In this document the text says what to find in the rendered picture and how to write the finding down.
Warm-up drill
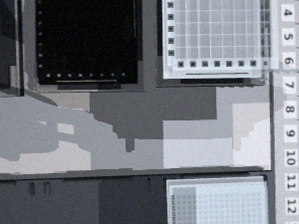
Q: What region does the black well plate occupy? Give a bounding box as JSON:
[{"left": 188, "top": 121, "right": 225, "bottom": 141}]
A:
[{"left": 36, "top": 0, "right": 138, "bottom": 85}]

